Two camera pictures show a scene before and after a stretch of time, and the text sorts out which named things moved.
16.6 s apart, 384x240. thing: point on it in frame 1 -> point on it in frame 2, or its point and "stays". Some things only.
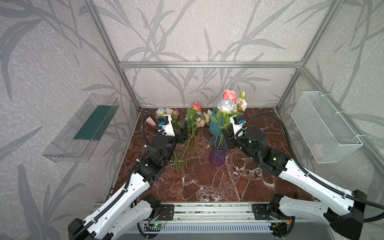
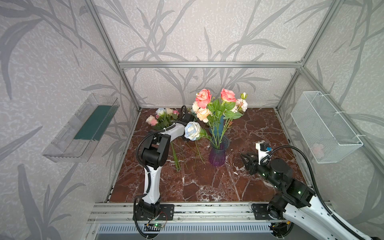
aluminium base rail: [214, 213] stays
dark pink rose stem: [192, 118] -> [203, 97]
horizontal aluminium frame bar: [210, 64] stays
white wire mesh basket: [328, 137] stays
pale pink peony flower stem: [241, 104] stays
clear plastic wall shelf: [76, 141] stays
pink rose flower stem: [228, 95] stays
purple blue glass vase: [217, 153] stays
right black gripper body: [229, 140] -> [253, 162]
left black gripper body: [182, 135] -> [186, 117]
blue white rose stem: [226, 109] -> [193, 132]
